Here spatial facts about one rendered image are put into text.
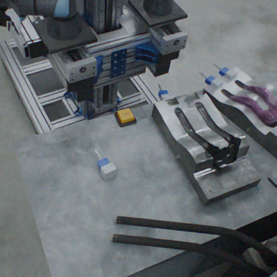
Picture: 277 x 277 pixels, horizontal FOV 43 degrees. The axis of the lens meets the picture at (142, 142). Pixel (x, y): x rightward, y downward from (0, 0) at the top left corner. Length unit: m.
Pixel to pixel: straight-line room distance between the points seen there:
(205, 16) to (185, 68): 0.84
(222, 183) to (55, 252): 0.68
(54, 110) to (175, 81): 1.10
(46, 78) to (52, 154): 1.22
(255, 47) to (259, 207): 2.32
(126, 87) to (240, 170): 1.34
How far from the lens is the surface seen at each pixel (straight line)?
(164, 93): 1.73
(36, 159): 1.53
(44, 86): 2.63
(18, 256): 2.23
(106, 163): 1.45
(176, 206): 1.44
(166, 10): 1.85
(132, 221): 1.34
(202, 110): 1.64
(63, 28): 1.63
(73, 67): 1.59
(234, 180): 1.49
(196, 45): 3.44
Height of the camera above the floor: 2.07
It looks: 53 degrees down
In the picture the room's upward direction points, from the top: 10 degrees clockwise
